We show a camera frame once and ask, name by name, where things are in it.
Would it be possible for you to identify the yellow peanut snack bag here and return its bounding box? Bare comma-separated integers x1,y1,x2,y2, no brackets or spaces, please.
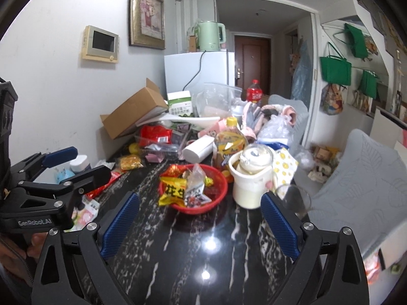
159,177,188,207

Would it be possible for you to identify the red gold snack packet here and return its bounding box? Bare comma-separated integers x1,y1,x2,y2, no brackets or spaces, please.
161,164,188,178

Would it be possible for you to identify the white peanut snack packet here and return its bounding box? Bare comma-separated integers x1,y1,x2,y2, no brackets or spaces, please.
184,188,212,208

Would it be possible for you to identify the green yellow lollipop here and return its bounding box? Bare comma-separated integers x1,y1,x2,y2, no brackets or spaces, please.
204,176,214,187

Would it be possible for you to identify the person left hand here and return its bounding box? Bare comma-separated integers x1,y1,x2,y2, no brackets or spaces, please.
1,233,48,260

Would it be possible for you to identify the blue round humidifier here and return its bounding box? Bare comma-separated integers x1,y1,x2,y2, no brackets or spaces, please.
56,169,75,184

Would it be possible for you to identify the white lid blue jar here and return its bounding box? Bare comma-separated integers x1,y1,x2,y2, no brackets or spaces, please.
70,155,91,174

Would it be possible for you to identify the glass mug with cat print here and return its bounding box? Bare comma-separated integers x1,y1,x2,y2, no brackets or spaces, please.
275,185,311,219

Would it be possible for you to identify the white green sticker pack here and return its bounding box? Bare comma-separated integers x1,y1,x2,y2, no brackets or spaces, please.
66,195,100,232

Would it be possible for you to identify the red long snack stick packet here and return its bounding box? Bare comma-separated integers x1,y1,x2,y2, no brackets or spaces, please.
86,171,123,200

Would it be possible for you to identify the white patterned small packet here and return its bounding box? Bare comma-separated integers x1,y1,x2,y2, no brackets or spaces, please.
95,160,115,170

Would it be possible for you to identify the yellow snack mix bag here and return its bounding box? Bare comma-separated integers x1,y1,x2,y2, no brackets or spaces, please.
118,154,144,171

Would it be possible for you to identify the white electric cooking pot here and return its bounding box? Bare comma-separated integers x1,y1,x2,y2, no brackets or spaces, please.
228,143,274,209

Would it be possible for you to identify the red plastic basket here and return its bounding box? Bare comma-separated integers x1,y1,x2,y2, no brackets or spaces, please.
158,164,228,215

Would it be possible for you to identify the yellow lemon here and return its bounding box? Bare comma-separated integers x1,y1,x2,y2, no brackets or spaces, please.
128,143,141,155

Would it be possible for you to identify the grey leaf pattern chair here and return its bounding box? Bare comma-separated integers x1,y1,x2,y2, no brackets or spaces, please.
308,129,406,258

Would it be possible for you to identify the clear plastic container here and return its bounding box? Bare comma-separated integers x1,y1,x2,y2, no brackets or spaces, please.
134,131,191,160

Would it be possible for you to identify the red bag in container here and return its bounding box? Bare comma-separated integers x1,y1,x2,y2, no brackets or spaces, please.
139,125,172,147

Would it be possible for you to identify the iced tea bottle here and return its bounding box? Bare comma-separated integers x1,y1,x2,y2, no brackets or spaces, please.
212,116,248,183

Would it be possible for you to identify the white tissue roll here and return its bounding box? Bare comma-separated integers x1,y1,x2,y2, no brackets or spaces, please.
182,135,214,164

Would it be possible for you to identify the cardboard box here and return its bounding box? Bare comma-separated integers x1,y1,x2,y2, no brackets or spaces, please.
100,78,168,140

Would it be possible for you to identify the pink panda cup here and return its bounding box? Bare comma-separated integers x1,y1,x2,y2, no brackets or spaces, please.
198,119,227,139

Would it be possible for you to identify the white green medicine box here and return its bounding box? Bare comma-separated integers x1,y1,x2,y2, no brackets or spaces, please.
168,90,193,117

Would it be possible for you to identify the red cola bottle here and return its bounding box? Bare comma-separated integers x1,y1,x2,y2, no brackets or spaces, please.
246,79,263,104

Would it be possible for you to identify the large clear zip bag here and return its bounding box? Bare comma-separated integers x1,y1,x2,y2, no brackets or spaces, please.
195,83,242,118

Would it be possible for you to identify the green tote bag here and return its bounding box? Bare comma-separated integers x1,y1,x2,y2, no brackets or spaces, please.
344,23,368,59
359,70,378,99
319,42,352,87

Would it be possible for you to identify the white mini fridge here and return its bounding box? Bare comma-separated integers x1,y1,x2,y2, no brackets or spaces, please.
164,51,235,94

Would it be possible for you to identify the framed picture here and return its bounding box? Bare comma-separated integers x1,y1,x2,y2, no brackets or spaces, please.
128,0,166,50

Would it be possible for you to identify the green kettle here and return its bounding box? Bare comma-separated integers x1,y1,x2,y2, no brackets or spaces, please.
194,21,226,52

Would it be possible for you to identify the wall intercom panel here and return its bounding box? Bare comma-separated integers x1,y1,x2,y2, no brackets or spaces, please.
81,25,119,63

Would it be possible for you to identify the black cable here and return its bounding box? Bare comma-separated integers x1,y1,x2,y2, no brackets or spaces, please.
182,50,208,93

